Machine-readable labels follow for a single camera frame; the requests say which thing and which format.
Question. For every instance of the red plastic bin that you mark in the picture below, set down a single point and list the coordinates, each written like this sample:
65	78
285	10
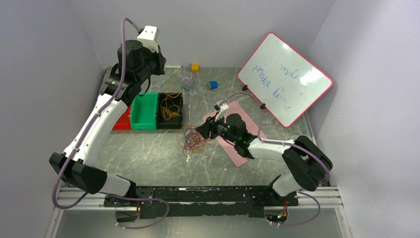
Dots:
124	122

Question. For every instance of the yellow cube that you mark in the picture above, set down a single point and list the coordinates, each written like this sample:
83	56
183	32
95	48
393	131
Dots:
195	67

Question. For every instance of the pink clipboard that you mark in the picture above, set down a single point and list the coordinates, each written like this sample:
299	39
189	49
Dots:
252	121

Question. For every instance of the green plastic bin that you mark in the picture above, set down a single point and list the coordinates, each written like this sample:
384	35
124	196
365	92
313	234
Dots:
144	111

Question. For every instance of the black plastic bin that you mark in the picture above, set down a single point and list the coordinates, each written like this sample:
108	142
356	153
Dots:
169	111

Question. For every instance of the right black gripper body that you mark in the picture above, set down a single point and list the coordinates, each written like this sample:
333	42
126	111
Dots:
219	128

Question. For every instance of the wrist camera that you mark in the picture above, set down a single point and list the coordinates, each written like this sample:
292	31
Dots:
149	38
221	110

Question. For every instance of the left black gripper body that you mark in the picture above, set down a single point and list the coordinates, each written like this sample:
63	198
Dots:
153	65

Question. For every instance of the blue block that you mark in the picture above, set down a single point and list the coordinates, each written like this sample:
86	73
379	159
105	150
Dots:
213	85

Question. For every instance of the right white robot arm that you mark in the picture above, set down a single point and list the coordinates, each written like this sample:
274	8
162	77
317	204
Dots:
308	167

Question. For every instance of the white marker pen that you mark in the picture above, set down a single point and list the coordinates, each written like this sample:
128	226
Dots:
173	66

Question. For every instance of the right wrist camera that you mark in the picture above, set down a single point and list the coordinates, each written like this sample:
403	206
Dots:
221	110

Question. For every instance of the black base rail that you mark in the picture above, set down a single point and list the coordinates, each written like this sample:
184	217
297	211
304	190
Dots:
202	201

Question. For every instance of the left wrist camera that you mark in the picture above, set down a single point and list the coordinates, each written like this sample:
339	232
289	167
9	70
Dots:
149	38

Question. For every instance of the pink framed whiteboard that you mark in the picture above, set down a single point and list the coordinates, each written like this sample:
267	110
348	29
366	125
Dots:
283	80

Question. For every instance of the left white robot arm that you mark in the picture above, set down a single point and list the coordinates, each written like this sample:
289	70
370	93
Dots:
75	165

